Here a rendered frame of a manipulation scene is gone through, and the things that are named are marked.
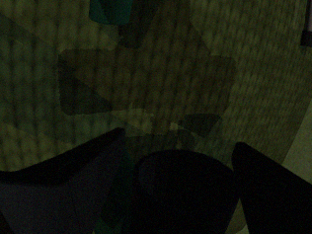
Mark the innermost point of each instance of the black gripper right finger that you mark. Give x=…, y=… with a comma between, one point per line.
x=275, y=201

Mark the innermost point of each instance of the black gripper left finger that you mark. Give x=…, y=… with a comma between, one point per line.
x=62, y=195

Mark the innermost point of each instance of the dark green long cylinder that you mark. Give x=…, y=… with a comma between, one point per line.
x=110, y=12

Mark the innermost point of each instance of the dark green post with cap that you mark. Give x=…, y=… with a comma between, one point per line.
x=116, y=215

